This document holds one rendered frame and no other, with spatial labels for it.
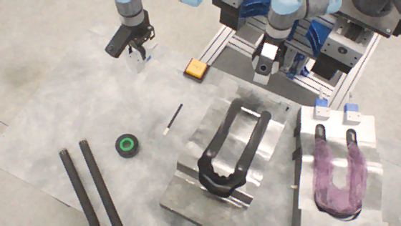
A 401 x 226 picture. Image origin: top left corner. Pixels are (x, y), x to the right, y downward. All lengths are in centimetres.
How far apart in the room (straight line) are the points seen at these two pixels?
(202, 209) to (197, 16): 172
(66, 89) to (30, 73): 112
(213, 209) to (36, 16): 205
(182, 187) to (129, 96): 42
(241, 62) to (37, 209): 139
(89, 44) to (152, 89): 33
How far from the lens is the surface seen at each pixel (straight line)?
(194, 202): 121
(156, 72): 146
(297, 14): 107
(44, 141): 143
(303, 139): 132
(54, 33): 273
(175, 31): 258
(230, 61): 221
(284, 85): 218
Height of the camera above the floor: 204
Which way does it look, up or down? 65 degrees down
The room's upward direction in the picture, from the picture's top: 3 degrees clockwise
